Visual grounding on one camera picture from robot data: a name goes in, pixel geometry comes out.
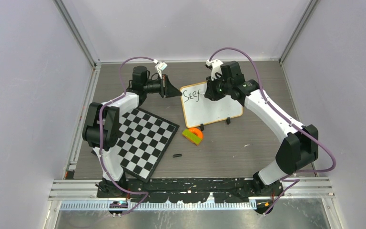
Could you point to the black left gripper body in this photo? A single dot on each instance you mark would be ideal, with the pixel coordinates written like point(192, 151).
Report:
point(157, 87)

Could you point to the white toothed cable rail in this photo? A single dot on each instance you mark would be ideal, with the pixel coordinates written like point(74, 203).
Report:
point(124, 205)

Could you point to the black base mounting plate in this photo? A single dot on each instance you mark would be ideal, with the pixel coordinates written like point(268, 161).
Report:
point(188, 190)

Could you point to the black white chessboard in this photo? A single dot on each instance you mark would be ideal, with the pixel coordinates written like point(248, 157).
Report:
point(143, 139)

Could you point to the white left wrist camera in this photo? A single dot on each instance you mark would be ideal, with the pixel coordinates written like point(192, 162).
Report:
point(160, 66)

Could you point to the metal whiteboard stand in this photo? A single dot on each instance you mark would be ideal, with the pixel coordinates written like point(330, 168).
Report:
point(227, 121)

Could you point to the yellow framed whiteboard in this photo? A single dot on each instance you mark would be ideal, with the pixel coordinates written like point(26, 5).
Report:
point(198, 110)

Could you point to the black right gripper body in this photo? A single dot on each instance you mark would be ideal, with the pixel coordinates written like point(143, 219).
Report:
point(218, 88)

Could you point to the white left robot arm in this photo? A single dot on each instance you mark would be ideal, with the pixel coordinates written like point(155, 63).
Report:
point(101, 127)

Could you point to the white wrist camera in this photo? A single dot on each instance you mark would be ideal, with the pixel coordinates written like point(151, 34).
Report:
point(215, 67)
point(160, 66)

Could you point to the green orange toy block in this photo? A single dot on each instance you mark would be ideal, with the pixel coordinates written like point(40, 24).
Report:
point(194, 135)

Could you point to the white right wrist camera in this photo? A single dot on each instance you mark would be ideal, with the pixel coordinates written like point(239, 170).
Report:
point(215, 67)

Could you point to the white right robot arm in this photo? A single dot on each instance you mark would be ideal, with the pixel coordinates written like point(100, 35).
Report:
point(296, 150)

